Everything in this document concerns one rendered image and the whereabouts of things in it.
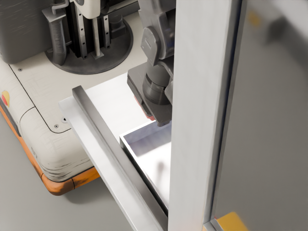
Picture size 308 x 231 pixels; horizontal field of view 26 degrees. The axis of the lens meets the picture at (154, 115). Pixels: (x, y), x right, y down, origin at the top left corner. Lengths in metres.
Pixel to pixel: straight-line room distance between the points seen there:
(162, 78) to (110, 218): 1.17
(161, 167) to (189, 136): 0.51
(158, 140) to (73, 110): 0.16
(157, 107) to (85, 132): 0.20
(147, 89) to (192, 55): 0.46
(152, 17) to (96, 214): 1.28
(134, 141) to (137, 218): 0.14
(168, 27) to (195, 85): 0.31
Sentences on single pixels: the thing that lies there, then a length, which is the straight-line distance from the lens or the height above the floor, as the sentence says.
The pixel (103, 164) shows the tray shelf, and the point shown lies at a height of 0.88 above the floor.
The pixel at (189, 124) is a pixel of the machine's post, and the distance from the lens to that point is 0.58.
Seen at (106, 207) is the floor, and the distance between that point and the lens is 2.07.
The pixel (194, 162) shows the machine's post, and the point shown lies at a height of 1.30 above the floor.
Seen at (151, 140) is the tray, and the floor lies 0.88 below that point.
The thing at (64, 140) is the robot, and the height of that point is 0.28.
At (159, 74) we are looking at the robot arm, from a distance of 0.92.
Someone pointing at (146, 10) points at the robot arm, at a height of 1.21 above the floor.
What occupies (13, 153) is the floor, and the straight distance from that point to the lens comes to 2.21.
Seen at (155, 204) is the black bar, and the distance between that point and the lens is 1.04.
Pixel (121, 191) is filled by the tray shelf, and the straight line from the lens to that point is 1.08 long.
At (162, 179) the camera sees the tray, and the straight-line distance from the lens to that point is 1.08.
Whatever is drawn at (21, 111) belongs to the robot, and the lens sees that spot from 1.97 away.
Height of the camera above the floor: 1.81
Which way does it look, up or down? 53 degrees down
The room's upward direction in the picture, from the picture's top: straight up
